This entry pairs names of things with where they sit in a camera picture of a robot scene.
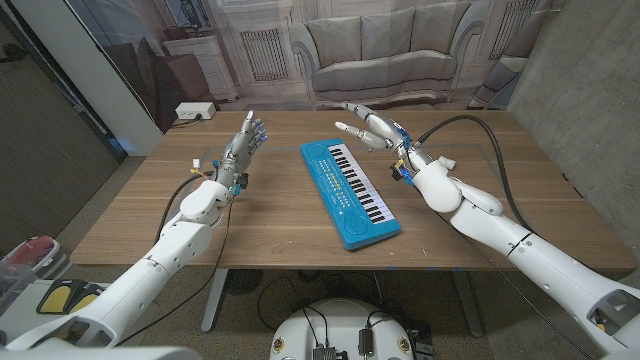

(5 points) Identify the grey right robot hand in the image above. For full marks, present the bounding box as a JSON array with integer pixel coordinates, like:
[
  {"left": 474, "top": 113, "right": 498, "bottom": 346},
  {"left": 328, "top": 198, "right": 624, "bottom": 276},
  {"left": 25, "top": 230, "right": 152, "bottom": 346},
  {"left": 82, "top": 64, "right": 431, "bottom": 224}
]
[{"left": 333, "top": 102, "right": 426, "bottom": 169}]

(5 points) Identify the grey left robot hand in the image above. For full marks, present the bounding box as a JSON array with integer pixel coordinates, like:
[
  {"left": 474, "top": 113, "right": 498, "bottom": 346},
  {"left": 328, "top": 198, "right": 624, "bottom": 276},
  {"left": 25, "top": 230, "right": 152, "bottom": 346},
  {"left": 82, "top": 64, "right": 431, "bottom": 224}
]
[{"left": 213, "top": 109, "right": 269, "bottom": 186}]

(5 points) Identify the blue toy piano keyboard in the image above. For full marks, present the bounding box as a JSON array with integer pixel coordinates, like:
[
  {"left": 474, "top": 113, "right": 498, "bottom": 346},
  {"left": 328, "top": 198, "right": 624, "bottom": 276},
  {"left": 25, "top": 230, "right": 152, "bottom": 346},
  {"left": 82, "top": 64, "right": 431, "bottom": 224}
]
[{"left": 299, "top": 138, "right": 402, "bottom": 252}]

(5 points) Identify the white power outlet box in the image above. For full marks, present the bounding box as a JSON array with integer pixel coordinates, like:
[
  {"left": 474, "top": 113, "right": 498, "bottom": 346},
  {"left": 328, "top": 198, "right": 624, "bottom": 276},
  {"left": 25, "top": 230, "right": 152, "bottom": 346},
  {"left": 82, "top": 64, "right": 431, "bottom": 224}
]
[{"left": 174, "top": 101, "right": 217, "bottom": 121}]

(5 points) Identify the printed living room backdrop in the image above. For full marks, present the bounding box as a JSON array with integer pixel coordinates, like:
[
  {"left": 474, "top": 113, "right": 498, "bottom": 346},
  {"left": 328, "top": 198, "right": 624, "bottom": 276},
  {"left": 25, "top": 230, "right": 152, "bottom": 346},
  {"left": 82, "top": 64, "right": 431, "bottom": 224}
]
[{"left": 64, "top": 0, "right": 566, "bottom": 134}]

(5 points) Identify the black round floor fan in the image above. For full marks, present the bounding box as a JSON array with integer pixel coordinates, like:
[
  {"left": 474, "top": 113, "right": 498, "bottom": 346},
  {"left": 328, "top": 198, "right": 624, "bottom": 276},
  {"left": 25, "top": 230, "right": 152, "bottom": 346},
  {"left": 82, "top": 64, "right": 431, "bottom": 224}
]
[{"left": 223, "top": 269, "right": 264, "bottom": 296}]

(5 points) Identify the grey table leg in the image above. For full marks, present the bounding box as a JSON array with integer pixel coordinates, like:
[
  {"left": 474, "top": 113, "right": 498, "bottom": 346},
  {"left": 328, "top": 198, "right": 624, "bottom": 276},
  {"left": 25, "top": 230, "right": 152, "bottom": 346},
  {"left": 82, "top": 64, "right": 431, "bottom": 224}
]
[
  {"left": 452, "top": 269, "right": 485, "bottom": 339},
  {"left": 200, "top": 268, "right": 229, "bottom": 334}
]

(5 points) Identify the white robot torso base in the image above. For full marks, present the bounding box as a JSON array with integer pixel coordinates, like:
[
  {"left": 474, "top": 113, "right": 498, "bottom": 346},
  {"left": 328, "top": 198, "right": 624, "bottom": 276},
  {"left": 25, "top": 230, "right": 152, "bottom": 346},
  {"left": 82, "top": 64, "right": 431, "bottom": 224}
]
[{"left": 269, "top": 298, "right": 415, "bottom": 360}]

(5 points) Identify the black power adapter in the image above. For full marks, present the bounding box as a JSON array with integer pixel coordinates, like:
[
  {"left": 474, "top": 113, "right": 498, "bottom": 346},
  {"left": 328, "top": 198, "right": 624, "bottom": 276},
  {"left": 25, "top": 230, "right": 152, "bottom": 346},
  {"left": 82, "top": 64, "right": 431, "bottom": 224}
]
[{"left": 357, "top": 327, "right": 375, "bottom": 357}]

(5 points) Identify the yellow and black foot pedal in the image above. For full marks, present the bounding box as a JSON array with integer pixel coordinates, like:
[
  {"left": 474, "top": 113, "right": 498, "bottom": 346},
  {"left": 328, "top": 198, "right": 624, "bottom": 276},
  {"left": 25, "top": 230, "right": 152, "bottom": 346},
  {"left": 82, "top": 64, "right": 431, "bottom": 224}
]
[
  {"left": 35, "top": 285, "right": 81, "bottom": 315},
  {"left": 67, "top": 284, "right": 105, "bottom": 314}
]

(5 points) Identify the red and white case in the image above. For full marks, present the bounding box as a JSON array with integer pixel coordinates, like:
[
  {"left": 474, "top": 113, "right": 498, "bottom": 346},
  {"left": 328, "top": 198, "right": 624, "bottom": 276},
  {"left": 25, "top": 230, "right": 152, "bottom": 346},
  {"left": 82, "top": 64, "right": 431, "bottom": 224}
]
[{"left": 2, "top": 234, "right": 69, "bottom": 279}]

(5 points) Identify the clear plastic bin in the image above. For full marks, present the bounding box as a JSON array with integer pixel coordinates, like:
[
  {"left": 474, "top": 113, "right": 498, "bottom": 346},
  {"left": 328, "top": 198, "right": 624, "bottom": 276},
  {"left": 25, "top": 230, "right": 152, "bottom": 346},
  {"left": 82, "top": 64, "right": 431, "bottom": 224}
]
[{"left": 0, "top": 259, "right": 39, "bottom": 316}]

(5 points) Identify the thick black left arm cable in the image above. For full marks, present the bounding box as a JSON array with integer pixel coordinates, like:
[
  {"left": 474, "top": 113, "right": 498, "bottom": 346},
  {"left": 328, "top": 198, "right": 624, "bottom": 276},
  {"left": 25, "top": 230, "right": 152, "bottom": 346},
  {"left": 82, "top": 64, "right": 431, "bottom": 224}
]
[{"left": 153, "top": 172, "right": 216, "bottom": 244}]

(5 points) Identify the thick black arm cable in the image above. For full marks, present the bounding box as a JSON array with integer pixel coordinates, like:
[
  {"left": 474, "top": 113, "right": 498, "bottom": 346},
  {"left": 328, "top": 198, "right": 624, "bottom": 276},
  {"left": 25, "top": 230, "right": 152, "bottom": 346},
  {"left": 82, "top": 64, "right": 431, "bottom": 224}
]
[
  {"left": 415, "top": 114, "right": 536, "bottom": 234},
  {"left": 153, "top": 172, "right": 216, "bottom": 244}
]

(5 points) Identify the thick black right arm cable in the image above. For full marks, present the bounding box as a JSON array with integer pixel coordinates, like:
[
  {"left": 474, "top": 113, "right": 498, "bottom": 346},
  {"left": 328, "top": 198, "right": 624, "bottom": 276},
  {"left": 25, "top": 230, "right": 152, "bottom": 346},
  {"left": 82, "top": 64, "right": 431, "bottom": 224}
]
[{"left": 415, "top": 114, "right": 536, "bottom": 234}]

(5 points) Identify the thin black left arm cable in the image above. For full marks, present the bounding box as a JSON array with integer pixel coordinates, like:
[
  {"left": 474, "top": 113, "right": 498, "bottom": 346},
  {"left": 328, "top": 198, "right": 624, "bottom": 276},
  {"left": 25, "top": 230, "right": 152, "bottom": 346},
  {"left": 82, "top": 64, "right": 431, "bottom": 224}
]
[{"left": 114, "top": 197, "right": 235, "bottom": 348}]

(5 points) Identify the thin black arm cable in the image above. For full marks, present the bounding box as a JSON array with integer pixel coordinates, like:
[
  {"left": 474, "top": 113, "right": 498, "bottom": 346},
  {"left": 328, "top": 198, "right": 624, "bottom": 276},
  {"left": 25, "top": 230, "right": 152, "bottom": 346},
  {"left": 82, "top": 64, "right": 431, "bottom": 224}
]
[
  {"left": 114, "top": 197, "right": 235, "bottom": 348},
  {"left": 434, "top": 209, "right": 596, "bottom": 360}
]

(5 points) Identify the black floor cable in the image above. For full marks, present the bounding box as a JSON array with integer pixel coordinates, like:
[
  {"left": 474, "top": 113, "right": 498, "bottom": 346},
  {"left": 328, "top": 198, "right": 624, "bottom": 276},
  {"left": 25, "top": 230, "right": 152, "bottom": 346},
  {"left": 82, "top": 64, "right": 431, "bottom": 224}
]
[{"left": 256, "top": 275, "right": 331, "bottom": 347}]

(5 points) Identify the white wall pillar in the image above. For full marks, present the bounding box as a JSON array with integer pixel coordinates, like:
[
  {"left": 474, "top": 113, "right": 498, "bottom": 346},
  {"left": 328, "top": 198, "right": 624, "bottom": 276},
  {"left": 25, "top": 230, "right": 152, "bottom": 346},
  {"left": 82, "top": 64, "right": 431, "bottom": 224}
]
[{"left": 9, "top": 0, "right": 164, "bottom": 157}]

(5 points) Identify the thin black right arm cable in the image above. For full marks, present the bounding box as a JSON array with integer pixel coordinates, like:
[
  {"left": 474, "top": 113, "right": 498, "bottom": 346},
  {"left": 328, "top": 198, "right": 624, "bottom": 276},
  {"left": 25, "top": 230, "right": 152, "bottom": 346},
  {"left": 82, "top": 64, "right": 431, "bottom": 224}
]
[{"left": 434, "top": 209, "right": 596, "bottom": 360}]

